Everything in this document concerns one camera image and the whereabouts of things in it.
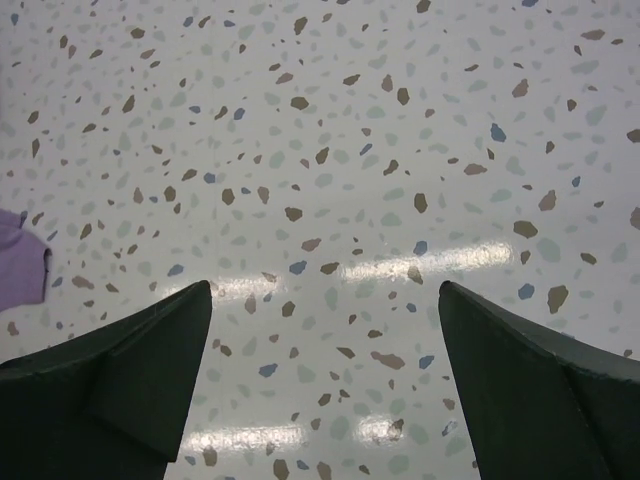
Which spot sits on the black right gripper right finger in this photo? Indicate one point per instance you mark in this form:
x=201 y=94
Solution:
x=538 y=404

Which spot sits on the purple t-shirt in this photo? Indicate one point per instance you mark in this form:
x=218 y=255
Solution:
x=24 y=259

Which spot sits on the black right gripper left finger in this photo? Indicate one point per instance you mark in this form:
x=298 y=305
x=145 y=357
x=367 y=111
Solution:
x=110 y=404

